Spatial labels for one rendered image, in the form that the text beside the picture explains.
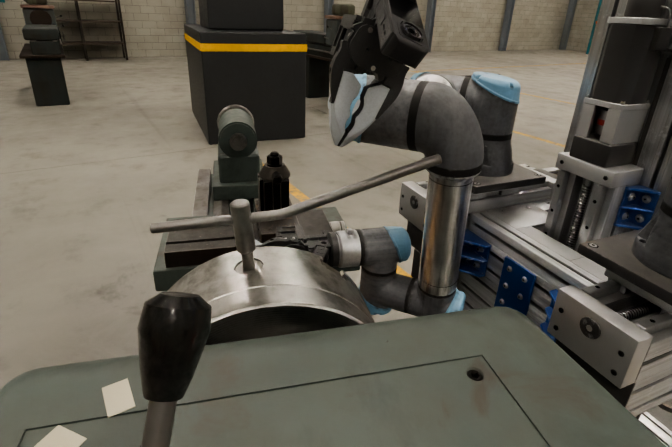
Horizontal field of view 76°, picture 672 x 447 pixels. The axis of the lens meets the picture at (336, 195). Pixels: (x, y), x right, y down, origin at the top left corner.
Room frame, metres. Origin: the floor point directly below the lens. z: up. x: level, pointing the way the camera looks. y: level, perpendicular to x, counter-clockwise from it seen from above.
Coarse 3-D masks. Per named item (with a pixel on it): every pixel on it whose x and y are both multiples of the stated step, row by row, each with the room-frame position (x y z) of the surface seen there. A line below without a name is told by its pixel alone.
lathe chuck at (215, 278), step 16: (224, 256) 0.47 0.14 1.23; (240, 256) 0.46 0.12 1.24; (256, 256) 0.46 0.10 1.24; (272, 256) 0.46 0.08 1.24; (288, 256) 0.47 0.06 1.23; (304, 256) 0.48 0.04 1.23; (320, 256) 0.51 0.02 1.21; (192, 272) 0.46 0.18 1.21; (208, 272) 0.44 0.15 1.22; (224, 272) 0.43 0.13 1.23; (256, 272) 0.43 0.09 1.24; (272, 272) 0.43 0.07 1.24; (288, 272) 0.43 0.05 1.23; (304, 272) 0.44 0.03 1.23; (320, 272) 0.46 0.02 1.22; (176, 288) 0.44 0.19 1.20; (192, 288) 0.42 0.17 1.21; (208, 288) 0.41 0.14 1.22; (224, 288) 0.40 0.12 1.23; (240, 288) 0.40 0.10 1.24; (320, 288) 0.42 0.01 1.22; (336, 288) 0.44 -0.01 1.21; (352, 288) 0.48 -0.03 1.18
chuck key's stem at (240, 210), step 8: (240, 200) 0.44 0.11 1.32; (232, 208) 0.43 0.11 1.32; (240, 208) 0.43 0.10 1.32; (248, 208) 0.44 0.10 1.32; (232, 216) 0.43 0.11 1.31; (240, 216) 0.43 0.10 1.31; (248, 216) 0.43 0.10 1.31; (240, 224) 0.43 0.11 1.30; (248, 224) 0.43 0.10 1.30; (240, 232) 0.43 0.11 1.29; (248, 232) 0.43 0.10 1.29; (240, 240) 0.43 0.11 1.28; (248, 240) 0.43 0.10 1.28; (240, 248) 0.43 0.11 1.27; (248, 248) 0.43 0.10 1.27; (248, 256) 0.43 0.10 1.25; (248, 264) 0.43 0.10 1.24
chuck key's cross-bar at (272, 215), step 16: (432, 160) 0.47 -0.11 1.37; (384, 176) 0.46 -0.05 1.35; (400, 176) 0.46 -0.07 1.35; (336, 192) 0.45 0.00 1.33; (352, 192) 0.45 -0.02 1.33; (288, 208) 0.45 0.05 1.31; (304, 208) 0.45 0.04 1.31; (160, 224) 0.42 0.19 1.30; (176, 224) 0.42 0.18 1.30; (192, 224) 0.43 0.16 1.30; (208, 224) 0.43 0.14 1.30; (224, 224) 0.43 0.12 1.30
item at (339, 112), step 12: (348, 72) 0.52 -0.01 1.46; (348, 84) 0.52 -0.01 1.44; (360, 84) 0.52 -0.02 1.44; (336, 96) 0.51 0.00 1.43; (348, 96) 0.52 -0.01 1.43; (336, 108) 0.51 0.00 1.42; (348, 108) 0.52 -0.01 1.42; (336, 120) 0.51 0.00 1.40; (336, 132) 0.52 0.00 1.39; (336, 144) 0.52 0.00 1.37
